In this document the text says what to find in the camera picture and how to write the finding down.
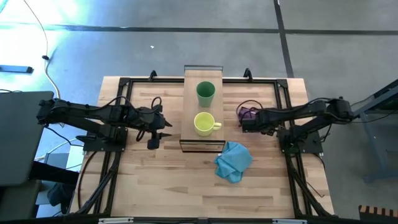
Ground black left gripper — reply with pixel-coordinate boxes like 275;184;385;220
137;104;174;151

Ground purple transparent tumbler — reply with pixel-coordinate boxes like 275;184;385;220
236;105;259;124

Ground yellow mug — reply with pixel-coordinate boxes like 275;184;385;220
193;112;223;138

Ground green plastic cup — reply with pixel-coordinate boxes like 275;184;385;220
195;81;216;108

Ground blue cloth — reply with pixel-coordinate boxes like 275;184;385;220
213;141;254;184

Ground black floor tape strip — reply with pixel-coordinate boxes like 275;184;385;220
273;0;295;78

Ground white box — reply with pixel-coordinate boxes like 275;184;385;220
43;144;85;170

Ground blue-grey metal cart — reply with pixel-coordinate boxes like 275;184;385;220
343;79;398;183

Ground dark cloth bundle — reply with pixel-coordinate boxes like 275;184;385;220
46;182;74;208

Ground grey desk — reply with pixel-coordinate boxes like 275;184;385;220
0;91;55;187

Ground orange black striped block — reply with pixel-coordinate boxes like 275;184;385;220
358;204;398;222

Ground black flat bar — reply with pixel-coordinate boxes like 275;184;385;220
0;64;34;75

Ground wooden shelf with black frame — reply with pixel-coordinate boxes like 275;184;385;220
179;64;226;153

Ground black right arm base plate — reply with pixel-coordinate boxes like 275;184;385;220
279;129;324;155

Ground white bracket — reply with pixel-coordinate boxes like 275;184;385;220
272;218;308;224
98;217;134;224

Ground white floor cable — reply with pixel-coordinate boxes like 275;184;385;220
23;0;62;103

